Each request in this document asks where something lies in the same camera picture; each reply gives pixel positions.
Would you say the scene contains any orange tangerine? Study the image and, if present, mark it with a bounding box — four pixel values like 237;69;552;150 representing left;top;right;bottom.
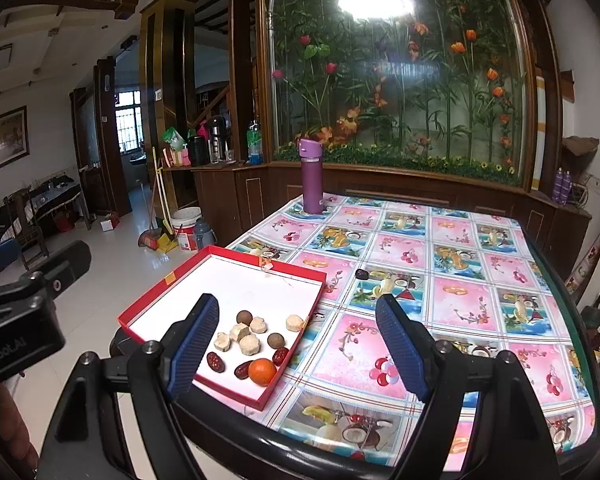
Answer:
248;359;277;387

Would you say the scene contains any person left hand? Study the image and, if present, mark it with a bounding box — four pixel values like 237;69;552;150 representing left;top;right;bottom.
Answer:
0;384;38;474

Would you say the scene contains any brown longan fruit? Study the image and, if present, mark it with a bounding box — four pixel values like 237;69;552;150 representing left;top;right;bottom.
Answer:
236;310;253;326

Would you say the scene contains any framed wall painting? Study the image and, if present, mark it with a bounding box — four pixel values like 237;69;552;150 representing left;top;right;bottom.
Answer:
0;106;30;169

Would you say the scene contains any white plastic bucket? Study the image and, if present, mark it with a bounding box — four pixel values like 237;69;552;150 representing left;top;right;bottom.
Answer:
171;207;201;252

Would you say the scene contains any beige round pastry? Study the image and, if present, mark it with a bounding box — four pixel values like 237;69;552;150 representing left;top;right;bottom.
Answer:
285;314;306;333

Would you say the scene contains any flower mural glass panel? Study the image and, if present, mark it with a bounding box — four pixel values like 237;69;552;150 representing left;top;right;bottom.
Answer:
268;0;527;186

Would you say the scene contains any red white gift box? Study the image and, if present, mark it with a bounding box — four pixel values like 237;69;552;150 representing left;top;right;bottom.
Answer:
118;246;326;411

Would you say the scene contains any colourful fruit print tablecloth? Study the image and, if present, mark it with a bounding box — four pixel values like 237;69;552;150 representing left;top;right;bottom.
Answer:
199;192;598;474

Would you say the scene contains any purple thermos bottle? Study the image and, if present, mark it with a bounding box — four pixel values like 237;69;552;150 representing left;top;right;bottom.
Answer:
299;139;324;214

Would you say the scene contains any green soda bottle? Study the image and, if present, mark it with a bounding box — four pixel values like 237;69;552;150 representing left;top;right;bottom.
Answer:
247;120;263;165

